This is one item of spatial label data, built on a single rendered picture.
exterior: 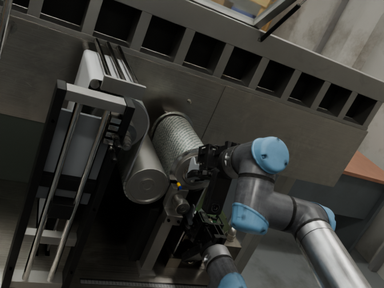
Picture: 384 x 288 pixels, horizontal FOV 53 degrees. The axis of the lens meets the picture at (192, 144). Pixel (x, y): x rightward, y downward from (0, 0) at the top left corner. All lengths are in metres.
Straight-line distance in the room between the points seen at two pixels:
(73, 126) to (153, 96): 0.54
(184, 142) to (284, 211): 0.44
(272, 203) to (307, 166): 0.99
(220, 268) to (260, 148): 0.36
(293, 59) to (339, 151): 0.52
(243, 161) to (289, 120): 0.81
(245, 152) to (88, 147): 0.35
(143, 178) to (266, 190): 0.42
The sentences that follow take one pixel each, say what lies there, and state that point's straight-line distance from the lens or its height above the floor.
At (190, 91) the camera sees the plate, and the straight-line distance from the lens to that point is 1.36.
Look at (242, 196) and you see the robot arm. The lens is 0.77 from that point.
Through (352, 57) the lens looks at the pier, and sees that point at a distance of 4.87.
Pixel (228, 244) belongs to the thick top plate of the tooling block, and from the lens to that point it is 1.30.
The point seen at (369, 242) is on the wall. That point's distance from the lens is 4.34.
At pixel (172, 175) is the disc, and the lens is 1.10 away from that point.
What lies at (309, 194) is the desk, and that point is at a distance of 3.48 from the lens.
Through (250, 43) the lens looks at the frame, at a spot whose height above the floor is 1.60.
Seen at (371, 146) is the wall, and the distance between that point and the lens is 4.50.
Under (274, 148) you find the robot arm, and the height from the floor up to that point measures 1.49.
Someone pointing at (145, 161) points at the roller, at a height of 1.23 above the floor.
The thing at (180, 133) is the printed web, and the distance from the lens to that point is 1.17.
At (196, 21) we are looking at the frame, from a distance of 1.30.
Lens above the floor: 1.72
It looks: 21 degrees down
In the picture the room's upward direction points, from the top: 24 degrees clockwise
